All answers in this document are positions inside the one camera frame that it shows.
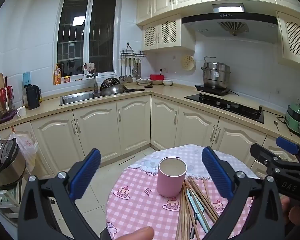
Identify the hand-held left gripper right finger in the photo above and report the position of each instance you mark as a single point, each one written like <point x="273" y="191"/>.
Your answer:
<point x="217" y="175"/>

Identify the steel steamer pot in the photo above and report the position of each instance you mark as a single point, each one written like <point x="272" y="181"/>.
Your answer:
<point x="215" y="76"/>

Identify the round cream perforated plate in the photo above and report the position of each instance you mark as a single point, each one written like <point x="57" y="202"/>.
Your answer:
<point x="187" y="62"/>

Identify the black gas stove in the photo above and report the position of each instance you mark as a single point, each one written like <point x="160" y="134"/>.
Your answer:
<point x="222" y="103"/>

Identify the beige kitchen countertop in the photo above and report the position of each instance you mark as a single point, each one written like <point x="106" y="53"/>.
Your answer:
<point x="165" y="92"/>

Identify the green electric cooker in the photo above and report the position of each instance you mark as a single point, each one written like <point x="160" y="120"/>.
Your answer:
<point x="296" y="122"/>

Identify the light blue sheathed knife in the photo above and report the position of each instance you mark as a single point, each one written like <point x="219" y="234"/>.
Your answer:
<point x="198" y="206"/>

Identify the black wall utensil rack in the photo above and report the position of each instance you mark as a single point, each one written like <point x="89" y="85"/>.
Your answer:
<point x="132" y="53"/>

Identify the black induction cooker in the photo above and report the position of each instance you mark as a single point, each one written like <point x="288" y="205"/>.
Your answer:
<point x="210" y="90"/>

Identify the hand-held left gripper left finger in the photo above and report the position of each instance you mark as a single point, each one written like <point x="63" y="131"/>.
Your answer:
<point x="86" y="175"/>

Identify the steel colander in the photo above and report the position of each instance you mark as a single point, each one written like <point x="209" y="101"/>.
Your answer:
<point x="110" y="82"/>

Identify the hanging steel ladle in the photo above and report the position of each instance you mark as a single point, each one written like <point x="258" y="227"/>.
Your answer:
<point x="126" y="78"/>
<point x="121" y="77"/>

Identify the red container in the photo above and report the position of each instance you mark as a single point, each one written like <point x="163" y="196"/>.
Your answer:
<point x="156" y="77"/>

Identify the kitchen window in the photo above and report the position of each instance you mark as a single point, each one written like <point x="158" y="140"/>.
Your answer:
<point x="72" y="42"/>

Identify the steel faucet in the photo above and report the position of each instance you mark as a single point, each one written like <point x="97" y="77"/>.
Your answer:
<point x="95" y="82"/>

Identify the steel wok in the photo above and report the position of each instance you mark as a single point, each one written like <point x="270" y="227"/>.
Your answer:
<point x="112" y="90"/>

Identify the steel sink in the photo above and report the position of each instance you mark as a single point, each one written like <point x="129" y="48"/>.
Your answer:
<point x="77" y="98"/>

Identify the red utensil holder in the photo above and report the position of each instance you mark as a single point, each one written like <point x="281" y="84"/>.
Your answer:
<point x="3" y="97"/>

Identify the pink checkered tablecloth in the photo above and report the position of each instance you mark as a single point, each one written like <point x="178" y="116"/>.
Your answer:
<point x="140" y="205"/>

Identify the small steel spoon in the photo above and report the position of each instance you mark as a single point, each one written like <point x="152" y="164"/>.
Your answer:
<point x="276" y="123"/>

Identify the white shelf stand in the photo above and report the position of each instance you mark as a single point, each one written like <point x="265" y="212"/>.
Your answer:
<point x="5" y="205"/>

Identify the white bowl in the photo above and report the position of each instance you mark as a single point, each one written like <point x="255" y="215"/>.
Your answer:
<point x="157" y="82"/>
<point x="167" y="82"/>

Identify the black range hood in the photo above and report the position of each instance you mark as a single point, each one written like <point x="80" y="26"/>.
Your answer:
<point x="227" y="20"/>

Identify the cream lattice door cabinet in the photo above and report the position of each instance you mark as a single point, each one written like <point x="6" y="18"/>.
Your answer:
<point x="296" y="37"/>
<point x="165" y="33"/>

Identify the pink cup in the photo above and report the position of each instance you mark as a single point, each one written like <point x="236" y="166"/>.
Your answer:
<point x="170" y="185"/>

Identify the light blue box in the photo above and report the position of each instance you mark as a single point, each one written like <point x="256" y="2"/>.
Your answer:
<point x="27" y="78"/>

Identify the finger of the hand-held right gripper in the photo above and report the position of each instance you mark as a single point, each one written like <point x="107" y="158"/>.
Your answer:
<point x="287" y="145"/>
<point x="262" y="153"/>

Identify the orange dish soap bottle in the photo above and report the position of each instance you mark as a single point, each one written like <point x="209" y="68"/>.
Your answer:
<point x="57" y="76"/>

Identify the white plastic bag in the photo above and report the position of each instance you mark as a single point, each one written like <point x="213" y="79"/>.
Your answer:
<point x="27" y="147"/>

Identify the stacked bowls on counter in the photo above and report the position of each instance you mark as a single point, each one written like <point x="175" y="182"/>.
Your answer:
<point x="143" y="81"/>

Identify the silver rice cooker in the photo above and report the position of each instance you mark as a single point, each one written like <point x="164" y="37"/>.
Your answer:
<point x="7" y="165"/>

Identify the black kettle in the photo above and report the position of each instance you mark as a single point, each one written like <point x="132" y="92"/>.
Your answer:
<point x="32" y="97"/>

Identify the person's right hand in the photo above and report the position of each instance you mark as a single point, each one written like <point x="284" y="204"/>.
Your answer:
<point x="296" y="215"/>

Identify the white mug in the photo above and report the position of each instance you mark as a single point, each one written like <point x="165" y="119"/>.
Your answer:
<point x="21" y="111"/>

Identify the pile of wooden chopsticks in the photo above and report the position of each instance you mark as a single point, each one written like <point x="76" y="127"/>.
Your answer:
<point x="183" y="212"/>

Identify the hanging steel skimmer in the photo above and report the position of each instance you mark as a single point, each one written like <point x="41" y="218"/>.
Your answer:
<point x="137" y="70"/>

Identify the person's left hand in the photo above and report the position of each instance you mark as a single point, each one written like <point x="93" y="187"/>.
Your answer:
<point x="137" y="233"/>

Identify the white fringed cloth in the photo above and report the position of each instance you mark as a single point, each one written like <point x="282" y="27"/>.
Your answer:
<point x="185" y="152"/>

